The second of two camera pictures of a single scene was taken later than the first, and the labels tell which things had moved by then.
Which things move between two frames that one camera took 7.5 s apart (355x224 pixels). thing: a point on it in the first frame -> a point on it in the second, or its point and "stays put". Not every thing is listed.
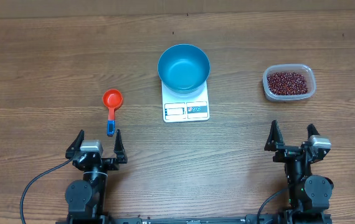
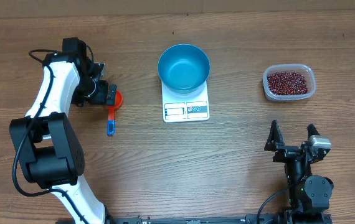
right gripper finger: x=311 y=130 stays put
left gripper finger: x=119 y=149 -> x=111 y=101
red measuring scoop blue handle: x=112 y=99 stays put
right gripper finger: x=274 y=138 stays put
